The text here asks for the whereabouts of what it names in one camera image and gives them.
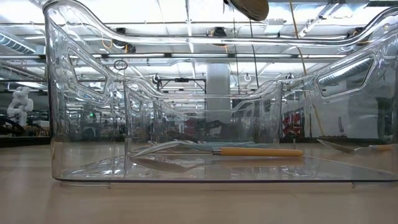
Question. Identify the clear plastic bin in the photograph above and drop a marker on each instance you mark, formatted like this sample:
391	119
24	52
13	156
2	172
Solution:
199	174
270	118

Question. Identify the white building column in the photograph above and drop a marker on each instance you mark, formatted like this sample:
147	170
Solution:
218	77

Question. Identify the black ceiling-mounted device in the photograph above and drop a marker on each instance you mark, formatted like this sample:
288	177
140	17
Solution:
219	32
119	31

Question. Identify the red background object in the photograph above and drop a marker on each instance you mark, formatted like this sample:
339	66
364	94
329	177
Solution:
290	124

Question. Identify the white robot figure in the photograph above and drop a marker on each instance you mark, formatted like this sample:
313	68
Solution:
20	105

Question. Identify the black overhead rig frame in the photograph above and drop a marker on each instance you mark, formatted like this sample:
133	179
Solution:
182	80

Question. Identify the black table frame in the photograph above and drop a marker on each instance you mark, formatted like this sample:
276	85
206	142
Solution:
21	141

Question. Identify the silver ventilation duct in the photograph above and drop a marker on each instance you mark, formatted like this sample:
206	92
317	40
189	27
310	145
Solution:
15	45

